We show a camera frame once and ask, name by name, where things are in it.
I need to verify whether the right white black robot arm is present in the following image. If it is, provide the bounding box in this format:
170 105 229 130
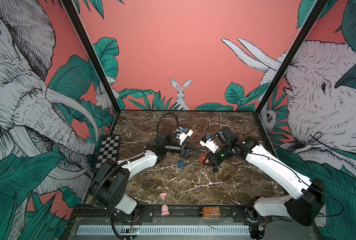
200 127 326 226

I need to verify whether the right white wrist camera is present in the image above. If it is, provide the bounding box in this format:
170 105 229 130
199 135 219 153

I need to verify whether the black white checkerboard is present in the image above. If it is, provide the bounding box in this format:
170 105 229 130
95 134 121 169

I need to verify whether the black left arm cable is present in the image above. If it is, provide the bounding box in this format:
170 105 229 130
90 111 181 208

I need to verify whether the red padlock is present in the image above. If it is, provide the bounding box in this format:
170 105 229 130
200 156 210 165

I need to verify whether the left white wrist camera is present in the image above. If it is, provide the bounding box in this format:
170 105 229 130
177 127 193 146

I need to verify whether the white perforated rail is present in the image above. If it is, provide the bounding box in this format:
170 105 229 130
76 225 250 236

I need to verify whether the pink hourglass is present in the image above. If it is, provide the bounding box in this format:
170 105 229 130
159 192 170 216

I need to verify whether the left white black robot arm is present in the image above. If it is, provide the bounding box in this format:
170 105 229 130
89 127 193 215

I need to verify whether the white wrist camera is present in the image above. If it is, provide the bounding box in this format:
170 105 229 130
177 127 193 146
199 135 219 153

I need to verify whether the orange rectangular box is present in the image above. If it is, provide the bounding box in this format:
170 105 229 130
201 206 221 218

